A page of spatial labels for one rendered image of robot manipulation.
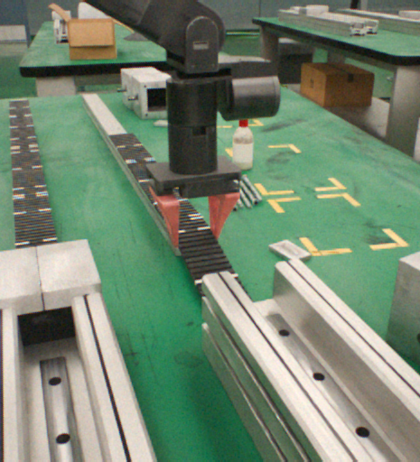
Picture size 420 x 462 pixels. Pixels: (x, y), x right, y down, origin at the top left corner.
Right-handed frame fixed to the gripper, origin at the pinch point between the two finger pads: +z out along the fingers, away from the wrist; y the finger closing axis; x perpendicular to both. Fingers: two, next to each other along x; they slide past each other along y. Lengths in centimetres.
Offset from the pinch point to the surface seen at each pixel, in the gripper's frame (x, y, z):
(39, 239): 5.3, -18.7, -0.3
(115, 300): -6.6, -11.6, 3.1
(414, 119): 163, 167, 37
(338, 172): 23.4, 35.1, 3.5
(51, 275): -15.8, -18.1, -6.4
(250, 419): -30.3, -5.1, 1.2
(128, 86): 87, 9, -3
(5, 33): 1079, -29, 66
